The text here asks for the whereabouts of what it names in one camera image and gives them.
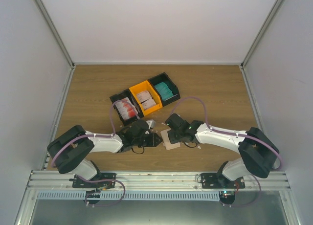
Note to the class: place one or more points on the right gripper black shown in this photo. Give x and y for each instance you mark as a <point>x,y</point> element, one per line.
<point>171,138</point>

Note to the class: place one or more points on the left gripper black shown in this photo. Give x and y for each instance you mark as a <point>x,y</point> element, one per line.
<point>154,142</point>

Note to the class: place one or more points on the beige card holder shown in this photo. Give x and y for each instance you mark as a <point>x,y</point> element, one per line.
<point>166,141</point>

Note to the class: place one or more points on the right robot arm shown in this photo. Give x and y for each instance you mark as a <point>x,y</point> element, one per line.
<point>257,153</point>

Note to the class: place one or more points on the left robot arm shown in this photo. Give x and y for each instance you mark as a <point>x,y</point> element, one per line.
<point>69,151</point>

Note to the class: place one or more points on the white pink card stack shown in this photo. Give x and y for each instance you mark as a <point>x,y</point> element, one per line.
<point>145,99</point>

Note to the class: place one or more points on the red white card stack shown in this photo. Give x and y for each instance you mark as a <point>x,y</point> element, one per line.
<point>126,109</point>

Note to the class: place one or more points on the orange bin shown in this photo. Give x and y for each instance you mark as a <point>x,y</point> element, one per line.
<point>145,85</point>

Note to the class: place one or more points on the black bin left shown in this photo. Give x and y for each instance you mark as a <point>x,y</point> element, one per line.
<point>124,94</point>

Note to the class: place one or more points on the black bin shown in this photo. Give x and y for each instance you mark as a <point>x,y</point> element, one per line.
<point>124,94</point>
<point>163,77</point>

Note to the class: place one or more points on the black bin right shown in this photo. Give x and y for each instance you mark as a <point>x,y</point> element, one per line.
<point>163,77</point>

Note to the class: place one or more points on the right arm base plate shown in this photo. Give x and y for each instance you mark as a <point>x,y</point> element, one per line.
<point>216,181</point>

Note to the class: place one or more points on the grey slotted cable duct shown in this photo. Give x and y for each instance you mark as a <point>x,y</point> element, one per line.
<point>130,195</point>

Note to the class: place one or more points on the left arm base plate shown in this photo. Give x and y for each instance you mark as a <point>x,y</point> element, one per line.
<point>101,181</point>

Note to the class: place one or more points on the aluminium rail frame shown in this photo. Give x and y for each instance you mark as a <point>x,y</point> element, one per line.
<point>220,88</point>

